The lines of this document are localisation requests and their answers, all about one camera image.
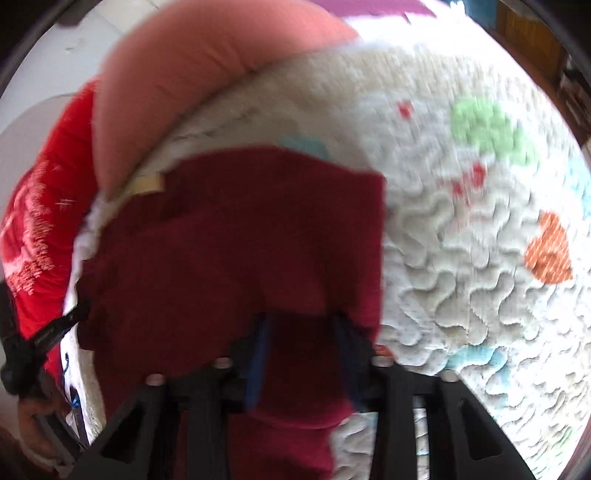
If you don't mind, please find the salmon pink pillow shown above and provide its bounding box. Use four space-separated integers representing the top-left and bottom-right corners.
92 0 361 197

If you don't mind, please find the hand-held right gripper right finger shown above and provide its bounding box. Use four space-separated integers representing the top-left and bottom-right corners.
333 314 536 480

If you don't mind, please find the dark red small garment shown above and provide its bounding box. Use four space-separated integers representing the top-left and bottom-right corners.
76 145 387 480

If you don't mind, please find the person's left hand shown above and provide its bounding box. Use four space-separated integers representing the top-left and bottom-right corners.
16 397 70 467

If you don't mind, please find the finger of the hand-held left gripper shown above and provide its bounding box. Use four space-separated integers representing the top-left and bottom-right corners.
28 302 90 354

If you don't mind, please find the wooden furniture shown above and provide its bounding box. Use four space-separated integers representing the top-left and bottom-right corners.
496 0 591 134

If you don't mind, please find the red printed cloth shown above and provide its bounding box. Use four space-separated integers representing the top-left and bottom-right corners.
0 78 103 388

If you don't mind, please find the white quilted printed blanket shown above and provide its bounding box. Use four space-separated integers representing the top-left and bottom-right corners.
62 39 591 480

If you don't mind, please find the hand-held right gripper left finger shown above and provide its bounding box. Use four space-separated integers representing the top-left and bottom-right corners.
70 315 273 480

